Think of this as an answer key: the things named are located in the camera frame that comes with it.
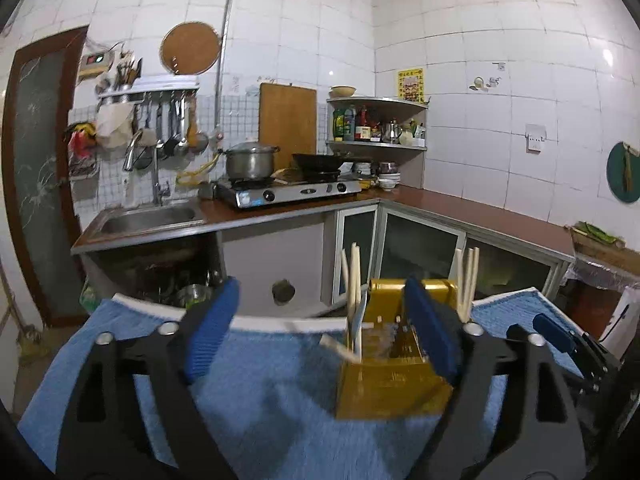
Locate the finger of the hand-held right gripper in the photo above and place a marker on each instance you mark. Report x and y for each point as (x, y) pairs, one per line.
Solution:
(552, 332)

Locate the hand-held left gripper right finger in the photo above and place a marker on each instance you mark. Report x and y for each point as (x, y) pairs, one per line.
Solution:
(435, 332)

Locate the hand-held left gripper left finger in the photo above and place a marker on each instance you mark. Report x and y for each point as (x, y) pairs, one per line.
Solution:
(212, 330)

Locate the yellow perforated utensil holder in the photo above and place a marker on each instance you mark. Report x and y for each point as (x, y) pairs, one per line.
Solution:
(390, 390)

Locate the metal cup with utensils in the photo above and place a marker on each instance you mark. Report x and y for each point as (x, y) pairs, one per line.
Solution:
(127, 72)

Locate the small table with plastic cover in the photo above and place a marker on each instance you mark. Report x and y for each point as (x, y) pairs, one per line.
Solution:
(600, 280)

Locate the blue fleece towel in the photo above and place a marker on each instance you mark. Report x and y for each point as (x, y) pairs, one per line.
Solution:
(280, 410)

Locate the green vegetables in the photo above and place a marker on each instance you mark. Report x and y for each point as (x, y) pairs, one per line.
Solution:
(597, 232)

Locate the kitchen counter cabinet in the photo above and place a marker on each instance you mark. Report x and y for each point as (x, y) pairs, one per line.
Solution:
(475, 215)

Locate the stainless steel sink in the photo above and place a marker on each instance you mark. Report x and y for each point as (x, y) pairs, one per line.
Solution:
(150, 220)

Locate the stack of white bowls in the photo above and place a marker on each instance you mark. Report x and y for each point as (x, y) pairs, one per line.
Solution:
(389, 180)

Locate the metal faucet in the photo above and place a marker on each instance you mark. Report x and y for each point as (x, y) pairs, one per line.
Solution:
(157, 180)

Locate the steel gas stove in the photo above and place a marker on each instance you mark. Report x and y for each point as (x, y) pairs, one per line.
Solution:
(300, 192)

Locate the stainless steel pot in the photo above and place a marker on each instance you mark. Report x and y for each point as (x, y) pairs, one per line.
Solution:
(251, 162)

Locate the wooden broom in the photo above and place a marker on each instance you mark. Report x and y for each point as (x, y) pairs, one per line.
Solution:
(25, 340)

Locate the metal corner shelf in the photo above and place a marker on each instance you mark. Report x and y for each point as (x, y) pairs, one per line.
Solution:
(385, 147)

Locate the black wok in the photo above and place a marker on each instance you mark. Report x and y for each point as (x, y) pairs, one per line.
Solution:
(320, 162)

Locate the row of hanging ladles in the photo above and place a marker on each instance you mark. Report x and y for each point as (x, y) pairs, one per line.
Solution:
(172, 130)

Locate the small metal kettle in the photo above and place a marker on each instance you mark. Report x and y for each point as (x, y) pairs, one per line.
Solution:
(391, 132)

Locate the red sauce bottle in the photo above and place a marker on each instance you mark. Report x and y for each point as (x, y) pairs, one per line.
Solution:
(363, 127)

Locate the rectangular wooden cutting board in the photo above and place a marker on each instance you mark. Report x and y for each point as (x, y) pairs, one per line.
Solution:
(287, 125)

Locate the white hanging cloth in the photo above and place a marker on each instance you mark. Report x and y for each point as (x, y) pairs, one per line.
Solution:
(114, 127)

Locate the green bottle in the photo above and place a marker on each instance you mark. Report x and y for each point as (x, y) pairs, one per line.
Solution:
(339, 127)

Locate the red and yellow gloves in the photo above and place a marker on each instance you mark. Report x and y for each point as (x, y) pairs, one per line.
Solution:
(82, 140)

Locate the wooden door with frosted glass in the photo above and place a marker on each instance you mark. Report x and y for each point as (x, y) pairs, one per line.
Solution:
(40, 175)

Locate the beige bowl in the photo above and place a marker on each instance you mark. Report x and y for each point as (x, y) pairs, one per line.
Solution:
(343, 91)

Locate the round wooden lid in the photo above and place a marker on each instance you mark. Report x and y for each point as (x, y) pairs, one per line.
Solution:
(190, 47)

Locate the green round wall board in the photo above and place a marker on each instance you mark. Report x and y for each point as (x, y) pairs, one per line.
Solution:
(625, 175)

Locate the white wall outlet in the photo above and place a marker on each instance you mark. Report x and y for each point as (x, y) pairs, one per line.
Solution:
(535, 137)

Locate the yellow wall poster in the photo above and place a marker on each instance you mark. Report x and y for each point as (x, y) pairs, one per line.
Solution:
(411, 84)

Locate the metal wall rack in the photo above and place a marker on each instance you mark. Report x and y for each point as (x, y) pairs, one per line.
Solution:
(150, 87)

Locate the wall stickers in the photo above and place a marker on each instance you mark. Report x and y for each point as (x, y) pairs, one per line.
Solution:
(485, 82)

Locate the grey wall pipe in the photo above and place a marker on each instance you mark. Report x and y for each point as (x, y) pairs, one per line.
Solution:
(225, 50)

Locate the beige wall control box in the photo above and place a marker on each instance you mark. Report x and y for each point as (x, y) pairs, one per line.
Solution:
(95, 64)

